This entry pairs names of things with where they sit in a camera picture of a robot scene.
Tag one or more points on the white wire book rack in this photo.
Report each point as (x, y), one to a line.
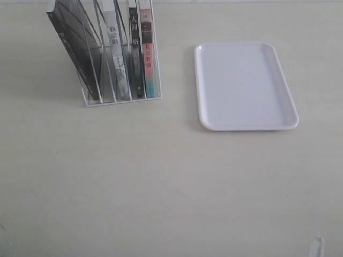
(109, 93)

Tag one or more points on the black spine book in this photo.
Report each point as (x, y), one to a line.
(137, 70)

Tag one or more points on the grey white cat book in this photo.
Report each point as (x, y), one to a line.
(116, 44)

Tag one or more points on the white plastic tray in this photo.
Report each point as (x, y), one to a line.
(241, 87)

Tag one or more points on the dark grey Rashomon book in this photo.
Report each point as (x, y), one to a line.
(75, 31)

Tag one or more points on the pink and teal book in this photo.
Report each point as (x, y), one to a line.
(146, 22)

